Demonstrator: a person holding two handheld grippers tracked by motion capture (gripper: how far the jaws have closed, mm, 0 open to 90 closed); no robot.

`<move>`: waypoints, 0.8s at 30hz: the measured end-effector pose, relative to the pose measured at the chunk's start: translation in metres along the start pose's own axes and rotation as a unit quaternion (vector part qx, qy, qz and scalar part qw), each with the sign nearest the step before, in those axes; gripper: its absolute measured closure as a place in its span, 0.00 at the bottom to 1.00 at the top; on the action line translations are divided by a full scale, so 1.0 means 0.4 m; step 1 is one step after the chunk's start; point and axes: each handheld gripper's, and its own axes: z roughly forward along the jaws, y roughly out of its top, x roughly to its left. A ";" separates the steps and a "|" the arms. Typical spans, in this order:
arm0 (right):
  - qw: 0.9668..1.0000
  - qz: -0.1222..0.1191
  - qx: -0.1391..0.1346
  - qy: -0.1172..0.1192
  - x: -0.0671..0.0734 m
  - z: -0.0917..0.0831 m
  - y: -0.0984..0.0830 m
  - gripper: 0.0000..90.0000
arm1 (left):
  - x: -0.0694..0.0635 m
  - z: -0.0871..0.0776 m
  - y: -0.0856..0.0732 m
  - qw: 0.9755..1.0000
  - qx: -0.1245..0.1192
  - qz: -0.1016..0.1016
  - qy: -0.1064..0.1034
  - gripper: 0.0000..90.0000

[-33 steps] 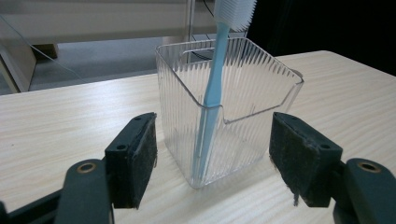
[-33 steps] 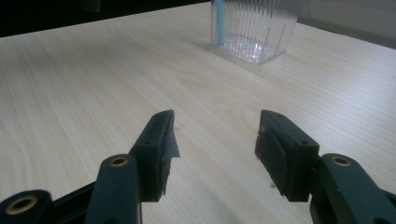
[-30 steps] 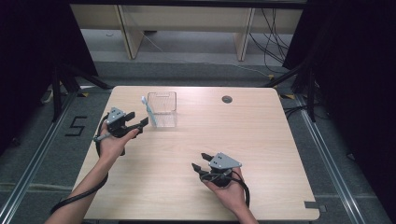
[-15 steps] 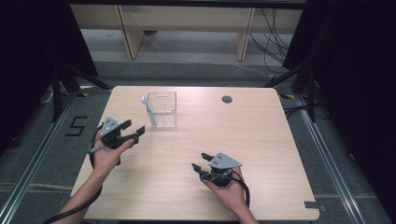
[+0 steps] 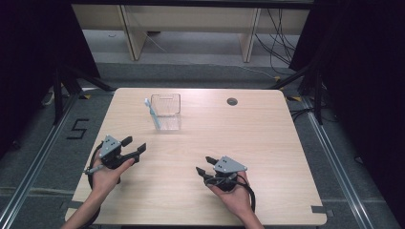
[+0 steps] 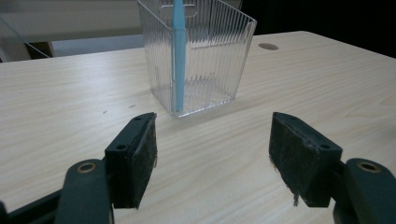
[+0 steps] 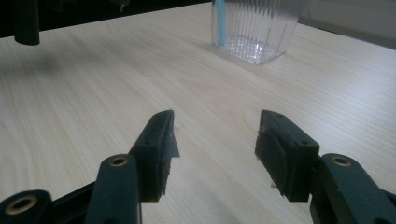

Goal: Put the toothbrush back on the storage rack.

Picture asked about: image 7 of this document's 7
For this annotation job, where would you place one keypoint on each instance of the clear ribbed plastic container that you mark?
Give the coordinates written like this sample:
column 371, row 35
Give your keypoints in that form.
column 258, row 31

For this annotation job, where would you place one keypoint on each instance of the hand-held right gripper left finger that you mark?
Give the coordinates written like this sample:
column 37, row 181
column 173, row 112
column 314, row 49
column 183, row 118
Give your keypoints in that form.
column 154, row 155

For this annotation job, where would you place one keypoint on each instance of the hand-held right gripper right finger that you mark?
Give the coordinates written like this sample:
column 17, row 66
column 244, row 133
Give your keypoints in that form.
column 292, row 161

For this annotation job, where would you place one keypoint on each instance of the light blue plastic stick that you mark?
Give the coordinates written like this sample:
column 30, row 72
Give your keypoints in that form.
column 220, row 21

